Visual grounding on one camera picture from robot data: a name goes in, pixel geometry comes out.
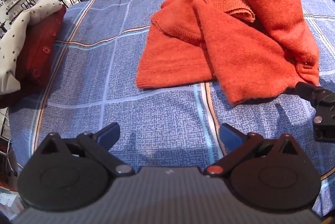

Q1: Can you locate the white polka dot cloth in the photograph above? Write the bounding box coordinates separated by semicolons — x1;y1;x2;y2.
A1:
0;0;63;95

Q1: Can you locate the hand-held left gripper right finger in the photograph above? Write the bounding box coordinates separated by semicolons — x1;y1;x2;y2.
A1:
204;123;305;177

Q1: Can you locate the blue checked bedsheet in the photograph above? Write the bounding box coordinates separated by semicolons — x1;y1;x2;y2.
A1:
8;0;335;216

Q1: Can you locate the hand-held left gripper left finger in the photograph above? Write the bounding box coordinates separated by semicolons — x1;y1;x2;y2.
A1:
34;123;135;177

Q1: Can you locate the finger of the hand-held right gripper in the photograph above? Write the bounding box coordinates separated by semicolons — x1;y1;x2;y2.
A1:
286;81;335;142

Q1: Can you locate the dark red buttoned cardigan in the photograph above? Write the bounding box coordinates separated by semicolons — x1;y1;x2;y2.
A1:
0;5;67;109

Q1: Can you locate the orange knit sweater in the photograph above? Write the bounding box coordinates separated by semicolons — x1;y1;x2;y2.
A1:
135;0;320;106

